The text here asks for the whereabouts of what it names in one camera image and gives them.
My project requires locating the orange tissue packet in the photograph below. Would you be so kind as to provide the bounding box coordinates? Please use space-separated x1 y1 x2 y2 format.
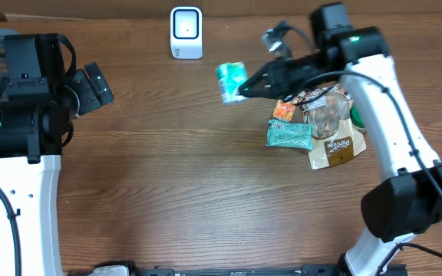
272 100 295 122

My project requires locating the green blue tissue packet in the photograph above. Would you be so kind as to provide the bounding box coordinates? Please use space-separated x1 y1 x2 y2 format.
216 62 248 105

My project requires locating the brown bread snack bag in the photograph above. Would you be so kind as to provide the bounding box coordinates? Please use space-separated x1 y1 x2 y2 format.
297 84 367 169

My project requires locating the teal wet wipes pack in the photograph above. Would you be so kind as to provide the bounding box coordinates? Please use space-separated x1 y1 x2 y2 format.
266 119 313 151

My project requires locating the green lid white jar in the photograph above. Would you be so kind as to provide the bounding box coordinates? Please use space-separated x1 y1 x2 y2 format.
350 105 366 133

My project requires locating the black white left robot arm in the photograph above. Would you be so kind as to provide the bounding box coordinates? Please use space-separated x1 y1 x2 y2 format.
0 34 114 275

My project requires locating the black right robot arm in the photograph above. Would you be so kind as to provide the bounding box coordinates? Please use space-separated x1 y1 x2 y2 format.
239 2 442 275

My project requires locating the white barcode scanner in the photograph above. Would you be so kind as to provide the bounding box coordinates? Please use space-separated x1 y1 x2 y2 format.
170 6 203 60

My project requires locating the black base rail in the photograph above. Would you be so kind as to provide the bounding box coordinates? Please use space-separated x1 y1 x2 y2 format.
65 261 348 276

